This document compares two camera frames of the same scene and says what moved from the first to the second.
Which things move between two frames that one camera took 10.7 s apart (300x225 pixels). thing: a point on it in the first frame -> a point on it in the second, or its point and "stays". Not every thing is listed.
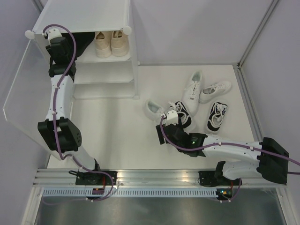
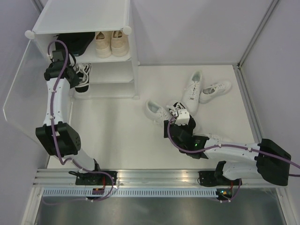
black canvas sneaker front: x=83 y=40 stays
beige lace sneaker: x=103 y=43 stays
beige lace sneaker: x=120 y=43 stays
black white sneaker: x=216 y=116 -> x=83 y=70
